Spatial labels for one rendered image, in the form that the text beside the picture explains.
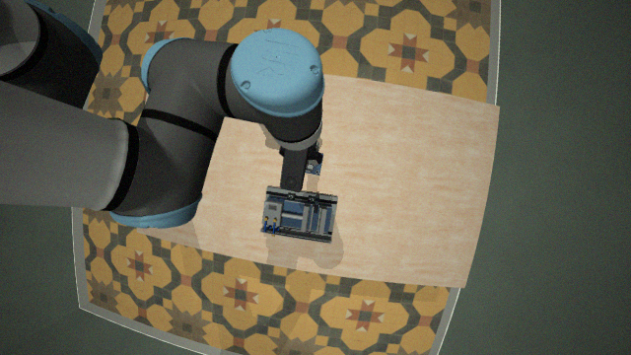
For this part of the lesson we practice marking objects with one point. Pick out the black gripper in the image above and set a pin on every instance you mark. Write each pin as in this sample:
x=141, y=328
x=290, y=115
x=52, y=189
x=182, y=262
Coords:
x=315, y=157

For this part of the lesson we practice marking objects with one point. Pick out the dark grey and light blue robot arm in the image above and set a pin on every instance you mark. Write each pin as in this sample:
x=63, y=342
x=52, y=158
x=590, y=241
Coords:
x=152, y=174

